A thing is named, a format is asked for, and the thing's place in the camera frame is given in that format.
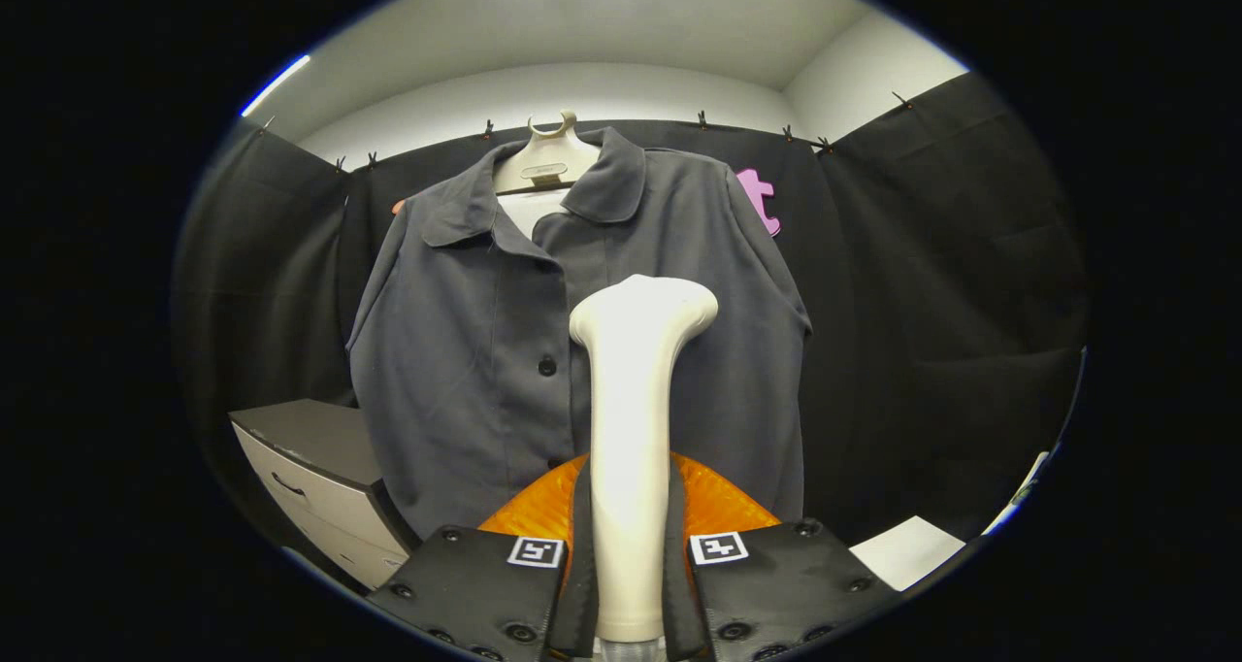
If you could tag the white garment steamer head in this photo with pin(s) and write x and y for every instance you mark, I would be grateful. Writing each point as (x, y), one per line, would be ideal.
(631, 429)

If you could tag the grey button shirt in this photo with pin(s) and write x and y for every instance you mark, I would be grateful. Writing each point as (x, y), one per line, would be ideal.
(456, 351)

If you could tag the grey drawer cabinet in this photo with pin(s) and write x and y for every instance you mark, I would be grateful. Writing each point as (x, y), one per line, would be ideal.
(310, 439)

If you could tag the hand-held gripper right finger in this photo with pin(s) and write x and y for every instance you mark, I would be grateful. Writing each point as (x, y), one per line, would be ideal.
(679, 594)

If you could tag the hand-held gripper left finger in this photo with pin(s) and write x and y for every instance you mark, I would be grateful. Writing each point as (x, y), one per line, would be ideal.
(580, 584)

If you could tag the cream steamer hanger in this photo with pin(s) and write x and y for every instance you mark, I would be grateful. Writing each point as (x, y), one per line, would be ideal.
(548, 162)

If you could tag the row of black cloth clips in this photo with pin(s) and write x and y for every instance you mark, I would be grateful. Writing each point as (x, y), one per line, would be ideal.
(702, 118)

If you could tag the white floor sheet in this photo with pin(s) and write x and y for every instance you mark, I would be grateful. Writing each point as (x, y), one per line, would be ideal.
(907, 550)

